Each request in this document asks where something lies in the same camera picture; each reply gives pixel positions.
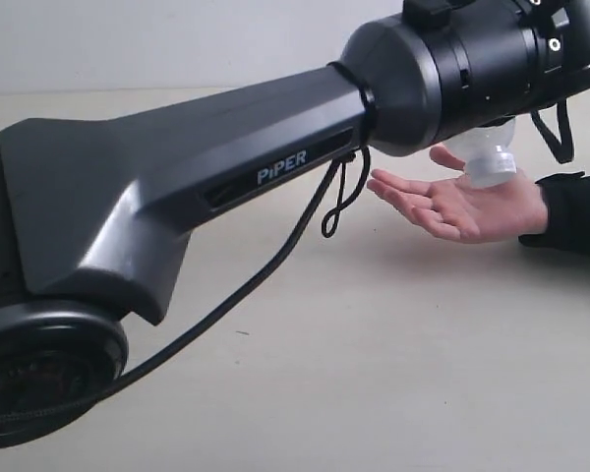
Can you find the person's open bare hand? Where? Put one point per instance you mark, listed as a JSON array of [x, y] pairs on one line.
[[452, 210]]

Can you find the green label bottle white cap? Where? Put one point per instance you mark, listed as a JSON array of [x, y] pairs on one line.
[[485, 153]]

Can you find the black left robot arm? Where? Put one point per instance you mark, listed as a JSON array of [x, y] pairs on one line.
[[95, 216]]

